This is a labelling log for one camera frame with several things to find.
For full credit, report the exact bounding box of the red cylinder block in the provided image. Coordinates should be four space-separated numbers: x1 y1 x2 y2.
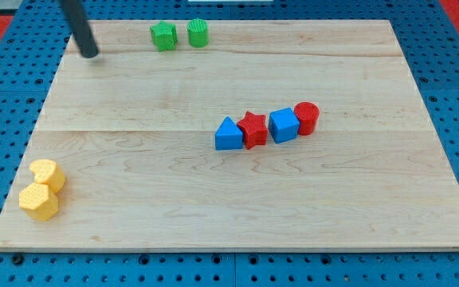
294 101 320 136

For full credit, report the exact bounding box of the blue cube block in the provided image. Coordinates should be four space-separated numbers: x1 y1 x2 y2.
269 108 300 144

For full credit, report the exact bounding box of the yellow heart block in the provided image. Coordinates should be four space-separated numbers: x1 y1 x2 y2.
29 159 66 194

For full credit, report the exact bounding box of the red star block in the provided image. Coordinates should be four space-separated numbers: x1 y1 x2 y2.
237 111 268 149

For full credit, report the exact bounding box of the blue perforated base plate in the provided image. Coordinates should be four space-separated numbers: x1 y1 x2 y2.
0 1 459 286

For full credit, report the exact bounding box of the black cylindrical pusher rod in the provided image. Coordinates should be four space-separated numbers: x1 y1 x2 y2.
59 0 99 58

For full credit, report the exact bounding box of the green star block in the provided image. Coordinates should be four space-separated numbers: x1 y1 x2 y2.
150 21 178 52

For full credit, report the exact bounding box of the wooden board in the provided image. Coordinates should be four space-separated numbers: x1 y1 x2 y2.
0 20 459 253

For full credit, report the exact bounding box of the blue triangle block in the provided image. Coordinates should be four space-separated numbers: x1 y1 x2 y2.
214 116 243 151

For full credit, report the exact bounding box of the green cylinder block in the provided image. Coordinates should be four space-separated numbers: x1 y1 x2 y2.
187 18 210 48

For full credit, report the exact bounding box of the yellow hexagon block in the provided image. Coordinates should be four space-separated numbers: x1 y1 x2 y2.
18 183 59 222

